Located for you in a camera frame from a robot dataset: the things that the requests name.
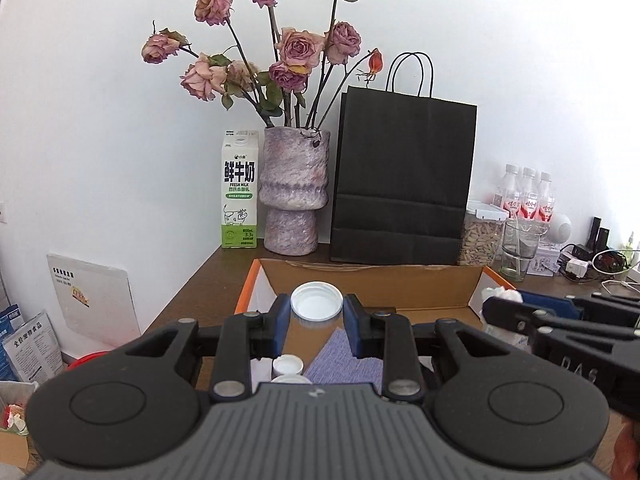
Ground red label water bottle middle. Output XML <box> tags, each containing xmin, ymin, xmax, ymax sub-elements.
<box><xmin>518</xmin><ymin>167</ymin><xmax>538</xmax><ymax>221</ymax></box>

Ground crumpled white tissue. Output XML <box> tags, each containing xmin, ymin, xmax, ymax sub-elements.
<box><xmin>480</xmin><ymin>285</ymin><xmax>534</xmax><ymax>346</ymax></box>

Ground clear jar with seeds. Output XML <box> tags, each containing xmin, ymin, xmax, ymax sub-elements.
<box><xmin>458</xmin><ymin>200</ymin><xmax>509</xmax><ymax>266</ymax></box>

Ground white round speaker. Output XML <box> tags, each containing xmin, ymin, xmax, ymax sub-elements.
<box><xmin>546</xmin><ymin>212</ymin><xmax>572</xmax><ymax>244</ymax></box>

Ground green white milk carton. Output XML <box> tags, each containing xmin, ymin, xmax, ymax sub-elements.
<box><xmin>220</xmin><ymin>130</ymin><xmax>259</xmax><ymax>249</ymax></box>

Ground white plastic jar lid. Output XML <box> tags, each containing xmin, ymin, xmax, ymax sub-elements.
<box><xmin>272</xmin><ymin>354</ymin><xmax>305</xmax><ymax>377</ymax></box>
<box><xmin>291</xmin><ymin>282</ymin><xmax>343</xmax><ymax>323</ymax></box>

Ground purple speckled ceramic vase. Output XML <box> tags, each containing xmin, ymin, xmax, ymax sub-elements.
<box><xmin>259</xmin><ymin>127</ymin><xmax>330</xmax><ymax>257</ymax></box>

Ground red orange cardboard box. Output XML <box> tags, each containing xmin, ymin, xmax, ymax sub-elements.
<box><xmin>195</xmin><ymin>257</ymin><xmax>632</xmax><ymax>480</ymax></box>

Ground dried pink rose bouquet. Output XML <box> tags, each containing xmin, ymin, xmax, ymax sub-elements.
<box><xmin>140</xmin><ymin>0</ymin><xmax>385</xmax><ymax>134</ymax></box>

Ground red label water bottle left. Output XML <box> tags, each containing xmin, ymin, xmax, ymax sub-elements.
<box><xmin>492</xmin><ymin>164</ymin><xmax>521</xmax><ymax>218</ymax></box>

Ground clear drinking glass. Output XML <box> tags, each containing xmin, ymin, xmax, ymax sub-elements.
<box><xmin>499</xmin><ymin>217</ymin><xmax>546</xmax><ymax>282</ymax></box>

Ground red plastic bucket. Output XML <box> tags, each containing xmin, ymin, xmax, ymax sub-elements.
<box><xmin>67</xmin><ymin>351</ymin><xmax>110</xmax><ymax>370</ymax></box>

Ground red label water bottle right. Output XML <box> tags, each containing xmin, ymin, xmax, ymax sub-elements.
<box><xmin>536</xmin><ymin>171</ymin><xmax>555</xmax><ymax>223</ymax></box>

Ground blue white paper package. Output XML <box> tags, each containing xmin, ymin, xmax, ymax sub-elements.
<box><xmin>0</xmin><ymin>302</ymin><xmax>25</xmax><ymax>384</ymax></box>

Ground red label water bottle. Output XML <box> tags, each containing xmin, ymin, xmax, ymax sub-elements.
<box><xmin>518</xmin><ymin>167</ymin><xmax>538</xmax><ymax>221</ymax></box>
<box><xmin>492</xmin><ymin>164</ymin><xmax>521</xmax><ymax>218</ymax></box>
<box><xmin>536</xmin><ymin>171</ymin><xmax>555</xmax><ymax>223</ymax></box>

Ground black paper shopping bag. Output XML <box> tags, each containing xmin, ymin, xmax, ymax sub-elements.
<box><xmin>328</xmin><ymin>51</ymin><xmax>478</xmax><ymax>267</ymax></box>

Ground white printed paper package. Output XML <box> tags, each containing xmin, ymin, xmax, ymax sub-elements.
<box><xmin>2</xmin><ymin>311</ymin><xmax>64</xmax><ymax>385</ymax></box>

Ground white plastic jar with label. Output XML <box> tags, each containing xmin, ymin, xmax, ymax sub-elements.
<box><xmin>272</xmin><ymin>374</ymin><xmax>312</xmax><ymax>385</ymax></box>

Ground purple patterned cloth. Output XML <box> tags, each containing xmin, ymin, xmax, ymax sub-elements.
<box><xmin>304</xmin><ymin>328</ymin><xmax>383</xmax><ymax>392</ymax></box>

